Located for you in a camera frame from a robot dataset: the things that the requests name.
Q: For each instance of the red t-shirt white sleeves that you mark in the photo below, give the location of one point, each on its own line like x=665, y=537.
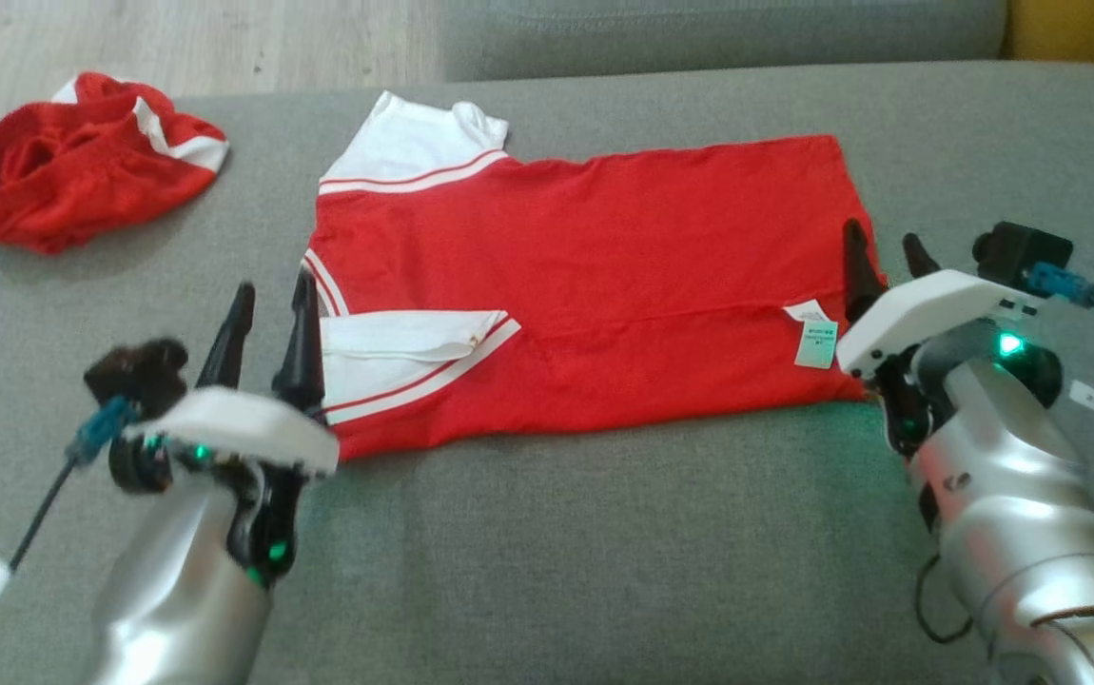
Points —
x=604, y=266

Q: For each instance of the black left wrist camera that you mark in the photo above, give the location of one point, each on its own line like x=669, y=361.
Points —
x=138, y=376

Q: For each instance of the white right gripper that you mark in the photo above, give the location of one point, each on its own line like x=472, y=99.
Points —
x=927, y=309

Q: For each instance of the small grey sofa cushion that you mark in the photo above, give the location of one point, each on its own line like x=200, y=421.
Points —
x=699, y=38

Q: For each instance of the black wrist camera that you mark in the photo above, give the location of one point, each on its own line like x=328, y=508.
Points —
x=1023, y=249
x=138, y=376

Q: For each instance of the red mesh shorts white stripes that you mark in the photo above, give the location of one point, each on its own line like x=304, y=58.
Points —
x=71, y=181

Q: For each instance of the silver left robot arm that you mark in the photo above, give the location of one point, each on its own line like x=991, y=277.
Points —
x=176, y=590

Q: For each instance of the large grey sofa seat cushion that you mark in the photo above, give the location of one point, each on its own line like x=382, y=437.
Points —
x=556, y=552

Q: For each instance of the mustard yellow sofa backrest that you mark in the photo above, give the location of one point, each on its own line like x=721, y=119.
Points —
x=1080, y=29

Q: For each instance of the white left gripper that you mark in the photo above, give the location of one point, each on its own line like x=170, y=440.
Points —
x=233, y=423

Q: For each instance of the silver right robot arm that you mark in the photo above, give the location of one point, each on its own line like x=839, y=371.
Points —
x=1013, y=495

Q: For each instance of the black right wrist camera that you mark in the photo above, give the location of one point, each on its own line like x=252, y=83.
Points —
x=1023, y=249

